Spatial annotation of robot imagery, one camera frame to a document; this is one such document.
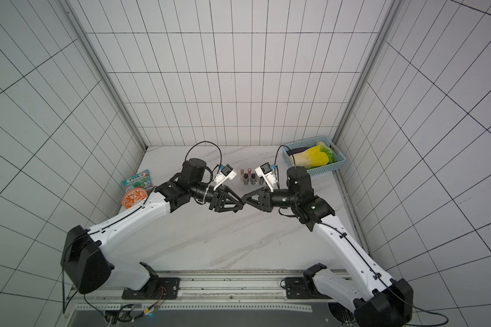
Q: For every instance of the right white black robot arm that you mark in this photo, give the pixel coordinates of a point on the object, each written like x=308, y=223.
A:
x=372, y=295

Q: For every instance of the green toy vegetable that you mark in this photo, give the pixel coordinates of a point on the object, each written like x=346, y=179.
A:
x=327, y=150

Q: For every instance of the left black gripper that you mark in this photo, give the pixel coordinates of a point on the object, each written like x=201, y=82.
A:
x=215, y=201

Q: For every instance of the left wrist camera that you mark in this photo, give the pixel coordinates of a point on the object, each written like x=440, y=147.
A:
x=225, y=173

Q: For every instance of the aluminium mounting rail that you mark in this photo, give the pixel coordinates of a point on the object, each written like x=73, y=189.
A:
x=280, y=291

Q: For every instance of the orange white patterned bowl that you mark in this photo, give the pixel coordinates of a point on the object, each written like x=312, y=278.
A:
x=133, y=196

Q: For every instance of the clear acrylic lipstick organizer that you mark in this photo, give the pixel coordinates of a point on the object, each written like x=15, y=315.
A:
x=260, y=181

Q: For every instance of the green snack packet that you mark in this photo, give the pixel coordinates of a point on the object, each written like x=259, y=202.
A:
x=139, y=180

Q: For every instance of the light blue plastic basket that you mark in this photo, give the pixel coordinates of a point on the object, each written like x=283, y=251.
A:
x=311, y=142

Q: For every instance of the dark purple toy eggplant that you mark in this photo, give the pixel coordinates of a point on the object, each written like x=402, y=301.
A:
x=295, y=151

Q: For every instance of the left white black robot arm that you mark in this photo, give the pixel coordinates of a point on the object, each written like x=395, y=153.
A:
x=92, y=258

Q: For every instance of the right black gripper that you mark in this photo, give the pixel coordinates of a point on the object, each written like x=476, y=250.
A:
x=266, y=199

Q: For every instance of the yellow toy napa cabbage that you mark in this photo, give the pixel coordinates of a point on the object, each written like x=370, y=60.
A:
x=312, y=158

